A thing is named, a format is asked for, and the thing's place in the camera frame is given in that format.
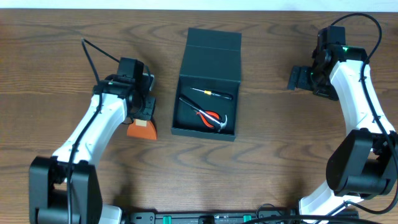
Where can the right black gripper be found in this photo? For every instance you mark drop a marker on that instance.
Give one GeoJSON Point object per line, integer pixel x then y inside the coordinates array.
{"type": "Point", "coordinates": [304, 72]}

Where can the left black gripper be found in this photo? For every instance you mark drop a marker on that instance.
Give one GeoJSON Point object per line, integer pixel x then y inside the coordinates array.
{"type": "Point", "coordinates": [148, 108]}

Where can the orange scraper with wooden handle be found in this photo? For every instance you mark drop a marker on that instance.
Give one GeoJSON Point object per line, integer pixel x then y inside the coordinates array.
{"type": "Point", "coordinates": [142, 129]}

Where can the black yellow small screwdriver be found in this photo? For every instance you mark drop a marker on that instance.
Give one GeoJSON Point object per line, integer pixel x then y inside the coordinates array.
{"type": "Point", "coordinates": [214, 93]}

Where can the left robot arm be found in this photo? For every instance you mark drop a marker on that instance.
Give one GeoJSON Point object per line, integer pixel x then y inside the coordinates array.
{"type": "Point", "coordinates": [64, 188]}

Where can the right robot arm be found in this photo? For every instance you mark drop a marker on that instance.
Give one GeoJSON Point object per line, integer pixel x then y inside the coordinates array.
{"type": "Point", "coordinates": [362, 167]}

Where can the dark green open box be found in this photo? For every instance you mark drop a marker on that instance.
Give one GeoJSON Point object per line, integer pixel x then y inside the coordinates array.
{"type": "Point", "coordinates": [211, 61]}

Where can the red-handled pliers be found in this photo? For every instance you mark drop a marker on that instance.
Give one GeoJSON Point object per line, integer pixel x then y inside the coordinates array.
{"type": "Point", "coordinates": [208, 120]}

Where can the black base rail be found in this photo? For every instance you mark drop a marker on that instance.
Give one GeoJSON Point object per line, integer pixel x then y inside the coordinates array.
{"type": "Point", "coordinates": [152, 217]}

